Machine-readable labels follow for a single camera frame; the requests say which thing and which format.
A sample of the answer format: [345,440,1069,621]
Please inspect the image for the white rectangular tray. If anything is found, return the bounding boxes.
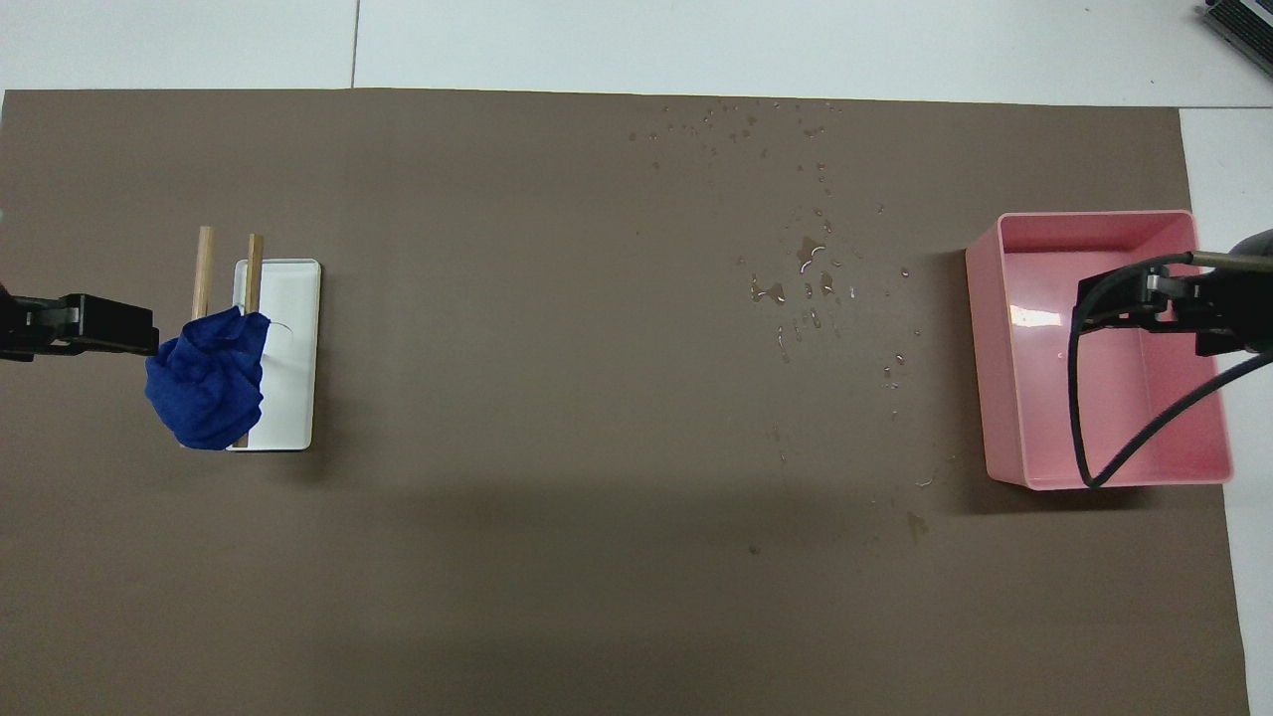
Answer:
[224,259,322,452]

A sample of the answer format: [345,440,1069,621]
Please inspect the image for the brown table mat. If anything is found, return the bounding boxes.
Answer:
[0,88,1252,716]

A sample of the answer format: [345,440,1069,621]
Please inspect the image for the spilled water droplets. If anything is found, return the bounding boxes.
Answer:
[627,97,938,546]

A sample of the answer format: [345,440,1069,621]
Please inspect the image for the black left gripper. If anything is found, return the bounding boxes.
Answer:
[0,291,160,361]

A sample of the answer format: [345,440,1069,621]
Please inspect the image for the light wooden rod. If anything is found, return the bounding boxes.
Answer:
[179,226,215,448]

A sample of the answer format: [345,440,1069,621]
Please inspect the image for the dark ribbed device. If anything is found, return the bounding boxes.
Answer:
[1198,0,1273,51]

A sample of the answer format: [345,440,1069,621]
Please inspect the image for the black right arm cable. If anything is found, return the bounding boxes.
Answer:
[1069,253,1273,490]

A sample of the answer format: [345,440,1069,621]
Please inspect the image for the blue towel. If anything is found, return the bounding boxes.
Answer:
[145,306,272,451]

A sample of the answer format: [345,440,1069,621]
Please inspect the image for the pink plastic bin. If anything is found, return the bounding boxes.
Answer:
[965,210,1235,491]

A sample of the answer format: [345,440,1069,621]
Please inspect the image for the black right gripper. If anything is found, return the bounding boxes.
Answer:
[1077,229,1273,357]

